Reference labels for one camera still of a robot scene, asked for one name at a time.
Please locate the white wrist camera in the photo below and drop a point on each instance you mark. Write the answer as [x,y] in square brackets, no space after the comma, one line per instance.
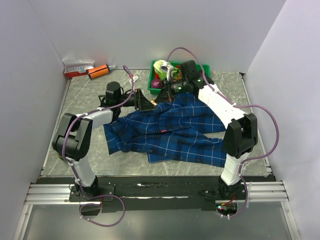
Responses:
[168,69]
[134,79]

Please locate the small brooch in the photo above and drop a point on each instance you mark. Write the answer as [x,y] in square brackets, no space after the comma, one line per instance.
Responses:
[153,102]

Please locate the green plastic crate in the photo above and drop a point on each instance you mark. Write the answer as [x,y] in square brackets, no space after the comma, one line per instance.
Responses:
[154,73]

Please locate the red white carton box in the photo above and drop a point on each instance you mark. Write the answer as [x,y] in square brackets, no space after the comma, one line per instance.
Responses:
[77,68]

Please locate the napa cabbage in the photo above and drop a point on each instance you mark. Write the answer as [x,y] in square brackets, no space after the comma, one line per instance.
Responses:
[162,76]

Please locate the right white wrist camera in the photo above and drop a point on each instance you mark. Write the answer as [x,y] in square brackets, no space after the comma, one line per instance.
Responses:
[168,69]

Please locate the black folding frame stand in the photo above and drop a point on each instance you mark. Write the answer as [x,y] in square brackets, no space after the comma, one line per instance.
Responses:
[103,101]

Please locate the orange cylinder bottle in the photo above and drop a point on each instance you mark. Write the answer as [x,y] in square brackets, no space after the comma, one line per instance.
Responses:
[100,71]

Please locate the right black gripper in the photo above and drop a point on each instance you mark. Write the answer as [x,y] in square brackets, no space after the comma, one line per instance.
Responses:
[166,96]

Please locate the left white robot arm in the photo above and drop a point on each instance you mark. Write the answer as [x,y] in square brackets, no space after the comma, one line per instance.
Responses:
[73,135]

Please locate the aluminium rail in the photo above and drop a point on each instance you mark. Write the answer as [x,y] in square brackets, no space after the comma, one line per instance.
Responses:
[59,194]

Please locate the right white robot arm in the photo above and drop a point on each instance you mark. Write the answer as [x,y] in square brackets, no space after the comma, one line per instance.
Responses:
[241,129]

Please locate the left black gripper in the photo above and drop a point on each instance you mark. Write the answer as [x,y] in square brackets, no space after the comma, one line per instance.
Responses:
[141,103]

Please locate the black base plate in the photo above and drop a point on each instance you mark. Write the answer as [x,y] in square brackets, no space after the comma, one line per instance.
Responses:
[144,193]

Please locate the blue plaid shirt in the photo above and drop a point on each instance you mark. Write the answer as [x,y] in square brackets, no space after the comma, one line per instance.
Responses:
[173,131]

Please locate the red onion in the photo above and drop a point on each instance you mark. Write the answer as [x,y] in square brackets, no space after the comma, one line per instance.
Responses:
[156,84]

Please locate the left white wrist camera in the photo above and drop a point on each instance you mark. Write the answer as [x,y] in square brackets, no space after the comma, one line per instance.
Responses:
[134,79]

